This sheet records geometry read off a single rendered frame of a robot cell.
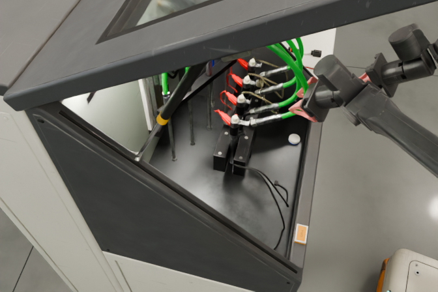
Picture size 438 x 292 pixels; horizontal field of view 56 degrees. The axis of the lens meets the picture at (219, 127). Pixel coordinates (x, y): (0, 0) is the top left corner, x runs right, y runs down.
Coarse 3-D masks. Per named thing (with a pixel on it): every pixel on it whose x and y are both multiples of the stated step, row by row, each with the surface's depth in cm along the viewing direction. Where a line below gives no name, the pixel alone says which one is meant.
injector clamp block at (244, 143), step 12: (264, 84) 141; (228, 132) 128; (252, 132) 128; (228, 144) 125; (240, 144) 125; (252, 144) 135; (216, 156) 123; (228, 156) 129; (240, 156) 122; (216, 168) 128; (240, 168) 125
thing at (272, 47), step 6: (270, 48) 92; (276, 48) 92; (276, 54) 93; (282, 54) 92; (288, 60) 93; (294, 66) 94; (300, 72) 96; (162, 78) 109; (300, 78) 96; (162, 84) 111; (306, 84) 98; (306, 90) 99; (282, 114) 108; (288, 114) 107; (294, 114) 106
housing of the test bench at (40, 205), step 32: (0, 0) 83; (32, 0) 83; (64, 0) 83; (0, 32) 77; (32, 32) 77; (0, 64) 71; (0, 96) 71; (0, 128) 80; (32, 128) 78; (0, 160) 92; (32, 160) 88; (0, 192) 107; (32, 192) 102; (64, 192) 96; (32, 224) 121; (64, 224) 114; (64, 256) 138; (96, 256) 128; (96, 288) 161
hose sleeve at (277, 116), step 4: (268, 116) 111; (272, 116) 110; (276, 116) 109; (280, 116) 108; (256, 120) 113; (260, 120) 112; (264, 120) 111; (268, 120) 111; (272, 120) 110; (276, 120) 110; (280, 120) 109; (260, 124) 113
